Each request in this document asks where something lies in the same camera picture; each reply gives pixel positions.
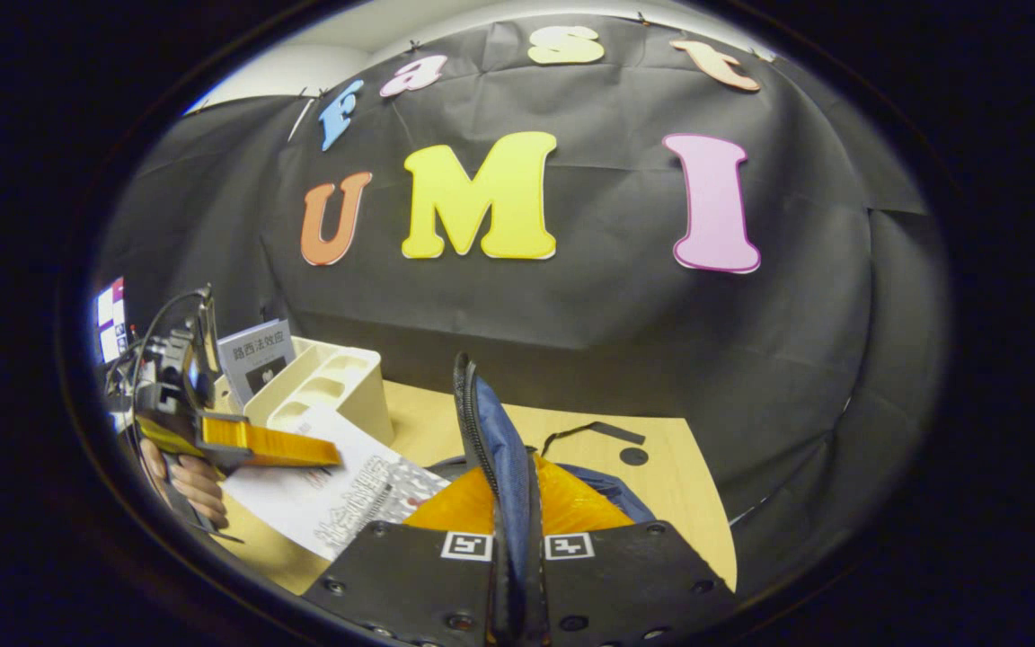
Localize grey-blue cover book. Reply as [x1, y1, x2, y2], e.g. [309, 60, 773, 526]
[217, 319, 296, 405]

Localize white cover book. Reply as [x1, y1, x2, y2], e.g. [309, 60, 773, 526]
[221, 404, 451, 563]

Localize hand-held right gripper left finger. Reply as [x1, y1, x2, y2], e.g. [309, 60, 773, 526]
[324, 463, 495, 647]

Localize blue schoolbag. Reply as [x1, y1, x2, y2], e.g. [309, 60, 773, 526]
[428, 350, 659, 647]

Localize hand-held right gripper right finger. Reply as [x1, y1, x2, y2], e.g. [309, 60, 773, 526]
[528, 454, 739, 647]

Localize computer monitor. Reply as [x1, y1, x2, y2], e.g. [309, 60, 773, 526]
[93, 277, 128, 365]

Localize white plastic bookshelf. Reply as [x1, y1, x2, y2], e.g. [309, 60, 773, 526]
[212, 337, 394, 446]

